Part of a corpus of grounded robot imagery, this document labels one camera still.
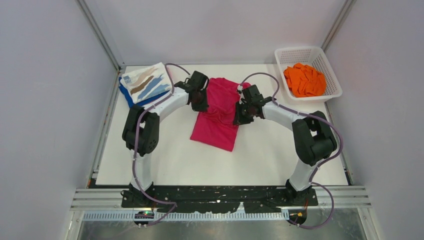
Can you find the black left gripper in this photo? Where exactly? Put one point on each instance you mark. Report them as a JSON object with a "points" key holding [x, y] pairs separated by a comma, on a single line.
{"points": [[202, 107]]}

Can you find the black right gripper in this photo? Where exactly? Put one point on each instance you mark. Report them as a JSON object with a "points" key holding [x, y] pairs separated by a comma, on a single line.
{"points": [[239, 119]]}

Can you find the magenta t shirt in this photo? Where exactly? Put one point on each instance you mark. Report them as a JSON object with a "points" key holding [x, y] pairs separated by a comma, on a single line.
{"points": [[215, 126]]}

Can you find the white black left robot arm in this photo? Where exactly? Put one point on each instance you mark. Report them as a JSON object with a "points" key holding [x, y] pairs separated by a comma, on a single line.
{"points": [[142, 127]]}

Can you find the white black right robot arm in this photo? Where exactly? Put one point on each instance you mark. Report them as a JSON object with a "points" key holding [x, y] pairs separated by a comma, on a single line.
{"points": [[314, 140]]}

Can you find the white patterned folded t shirt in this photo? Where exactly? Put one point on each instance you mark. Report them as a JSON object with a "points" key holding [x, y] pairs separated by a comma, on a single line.
{"points": [[146, 82]]}

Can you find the orange t shirt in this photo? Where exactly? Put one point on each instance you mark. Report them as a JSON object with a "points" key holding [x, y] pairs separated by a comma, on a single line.
{"points": [[305, 81]]}

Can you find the blue folded t shirt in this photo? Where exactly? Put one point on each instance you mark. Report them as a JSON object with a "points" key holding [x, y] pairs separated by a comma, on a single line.
{"points": [[129, 100]]}

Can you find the white plastic laundry basket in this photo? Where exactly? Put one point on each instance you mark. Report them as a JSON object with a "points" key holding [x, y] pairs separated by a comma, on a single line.
{"points": [[312, 56]]}

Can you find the left aluminium corner post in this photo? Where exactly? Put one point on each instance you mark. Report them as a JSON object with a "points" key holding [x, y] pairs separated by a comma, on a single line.
{"points": [[96, 20]]}

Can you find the aluminium corner post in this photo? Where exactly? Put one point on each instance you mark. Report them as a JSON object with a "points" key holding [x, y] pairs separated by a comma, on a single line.
{"points": [[338, 23], [96, 20]]}

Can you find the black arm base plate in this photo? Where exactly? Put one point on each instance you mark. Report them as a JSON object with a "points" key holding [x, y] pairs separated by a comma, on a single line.
{"points": [[216, 199]]}

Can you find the aluminium frame rail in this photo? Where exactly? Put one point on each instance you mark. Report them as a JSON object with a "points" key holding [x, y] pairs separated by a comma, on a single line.
{"points": [[106, 205]]}

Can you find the right aluminium corner post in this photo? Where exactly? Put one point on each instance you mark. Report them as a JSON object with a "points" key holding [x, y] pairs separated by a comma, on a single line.
{"points": [[338, 23]]}

